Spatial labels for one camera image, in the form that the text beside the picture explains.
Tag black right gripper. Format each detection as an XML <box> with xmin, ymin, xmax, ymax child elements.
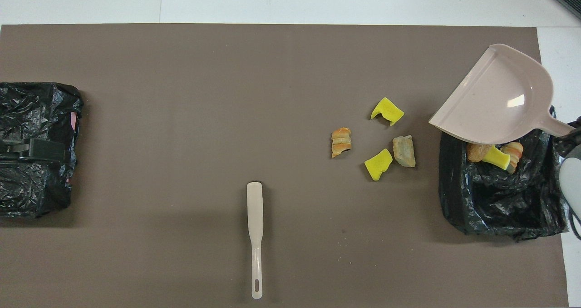
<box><xmin>554</xmin><ymin>116</ymin><xmax>581</xmax><ymax>159</ymax></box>

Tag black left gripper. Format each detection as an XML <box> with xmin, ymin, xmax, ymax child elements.
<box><xmin>0</xmin><ymin>138</ymin><xmax>69</xmax><ymax>162</ymax></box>

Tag striped croissant toy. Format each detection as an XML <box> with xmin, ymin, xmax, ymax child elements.
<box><xmin>331</xmin><ymin>127</ymin><xmax>353</xmax><ymax>159</ymax></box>
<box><xmin>501</xmin><ymin>142</ymin><xmax>524</xmax><ymax>174</ymax></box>

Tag green and yellow sponge piece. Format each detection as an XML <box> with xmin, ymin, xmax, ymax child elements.
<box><xmin>482</xmin><ymin>144</ymin><xmax>513</xmax><ymax>170</ymax></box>

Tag beige plastic dustpan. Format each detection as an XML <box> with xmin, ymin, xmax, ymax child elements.
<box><xmin>428</xmin><ymin>44</ymin><xmax>577</xmax><ymax>145</ymax></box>

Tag brown bread roll toy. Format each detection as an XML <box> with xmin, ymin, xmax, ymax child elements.
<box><xmin>467</xmin><ymin>142</ymin><xmax>492</xmax><ymax>163</ymax></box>

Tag beige hand brush black bristles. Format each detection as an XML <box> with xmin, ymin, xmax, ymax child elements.
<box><xmin>246</xmin><ymin>181</ymin><xmax>265</xmax><ymax>300</ymax></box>

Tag flat black bagged bin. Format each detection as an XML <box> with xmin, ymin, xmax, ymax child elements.
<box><xmin>0</xmin><ymin>82</ymin><xmax>84</xmax><ymax>219</ymax></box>

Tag deep black bagged bin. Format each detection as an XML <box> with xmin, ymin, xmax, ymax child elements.
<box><xmin>438</xmin><ymin>106</ymin><xmax>571</xmax><ymax>242</ymax></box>

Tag beige bread chunk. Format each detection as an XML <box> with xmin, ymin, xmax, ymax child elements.
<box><xmin>392</xmin><ymin>135</ymin><xmax>416</xmax><ymax>168</ymax></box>

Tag brown table mat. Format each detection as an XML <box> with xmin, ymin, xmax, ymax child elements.
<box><xmin>0</xmin><ymin>24</ymin><xmax>569</xmax><ymax>308</ymax></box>

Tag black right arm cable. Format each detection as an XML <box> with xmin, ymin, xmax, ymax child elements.
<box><xmin>565</xmin><ymin>204</ymin><xmax>581</xmax><ymax>241</ymax></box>

